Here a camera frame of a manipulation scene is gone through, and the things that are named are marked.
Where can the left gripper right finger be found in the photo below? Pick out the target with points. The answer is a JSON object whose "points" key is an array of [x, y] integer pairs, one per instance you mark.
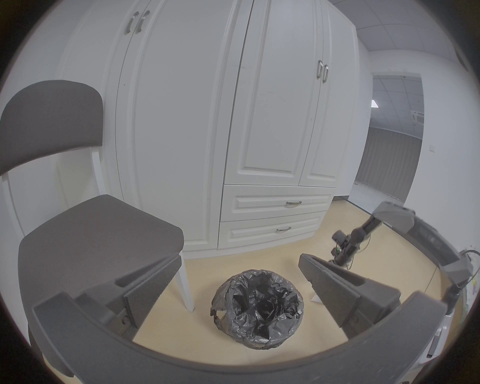
{"points": [[337, 292]]}

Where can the grey cushioned white chair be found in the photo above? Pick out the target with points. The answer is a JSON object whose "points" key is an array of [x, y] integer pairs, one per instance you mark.
{"points": [[97, 236]]}

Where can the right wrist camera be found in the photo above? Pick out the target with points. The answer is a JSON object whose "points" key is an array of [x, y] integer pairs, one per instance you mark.
{"points": [[339, 237]]}

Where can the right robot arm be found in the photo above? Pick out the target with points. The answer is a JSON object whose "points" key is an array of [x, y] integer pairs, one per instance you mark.
{"points": [[393, 215]]}

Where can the black plastic bag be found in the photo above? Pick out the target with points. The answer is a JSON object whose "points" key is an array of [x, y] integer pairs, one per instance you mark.
{"points": [[258, 311]]}

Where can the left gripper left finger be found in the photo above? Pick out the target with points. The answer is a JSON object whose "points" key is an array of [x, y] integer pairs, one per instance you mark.
{"points": [[150, 288]]}

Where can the clear printed wrapper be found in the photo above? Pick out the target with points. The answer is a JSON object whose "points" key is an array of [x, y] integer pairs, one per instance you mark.
{"points": [[318, 300]]}

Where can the white wardrobe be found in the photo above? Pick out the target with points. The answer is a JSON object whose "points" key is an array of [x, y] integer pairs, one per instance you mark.
{"points": [[195, 112]]}

